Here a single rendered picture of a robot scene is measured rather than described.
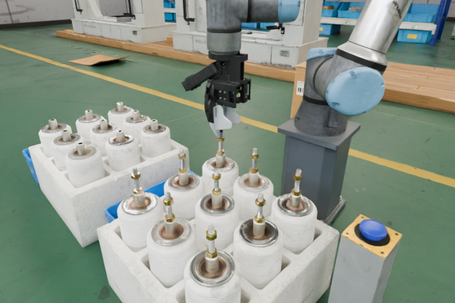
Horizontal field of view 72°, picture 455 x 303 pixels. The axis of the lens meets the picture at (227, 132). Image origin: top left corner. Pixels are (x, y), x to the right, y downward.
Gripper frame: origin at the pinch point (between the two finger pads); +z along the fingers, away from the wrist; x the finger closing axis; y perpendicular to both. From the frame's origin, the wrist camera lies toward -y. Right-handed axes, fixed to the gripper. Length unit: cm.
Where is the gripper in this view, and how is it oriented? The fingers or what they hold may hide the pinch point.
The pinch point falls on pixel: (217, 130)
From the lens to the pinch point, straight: 78.6
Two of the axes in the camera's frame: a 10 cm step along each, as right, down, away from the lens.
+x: 5.3, -3.6, 7.7
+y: 8.5, 2.2, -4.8
